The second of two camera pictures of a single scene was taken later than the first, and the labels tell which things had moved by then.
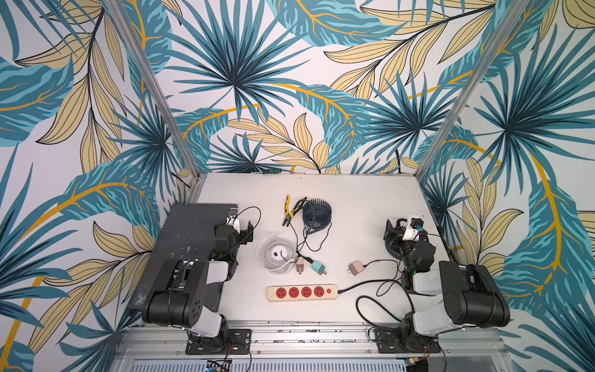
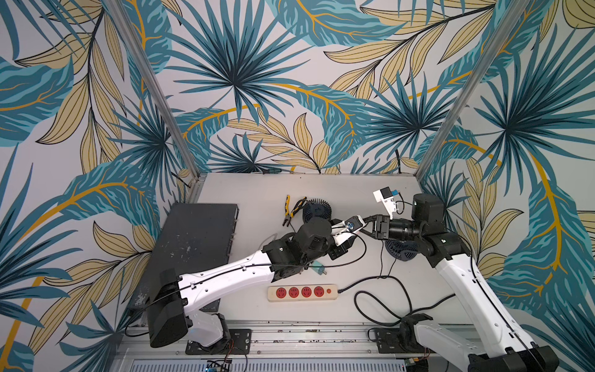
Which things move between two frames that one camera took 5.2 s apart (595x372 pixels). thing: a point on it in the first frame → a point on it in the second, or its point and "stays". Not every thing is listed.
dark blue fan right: [397, 247] stays
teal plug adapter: [318, 267] stays
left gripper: [245, 234] → [342, 249]
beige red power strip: [302, 292] stays
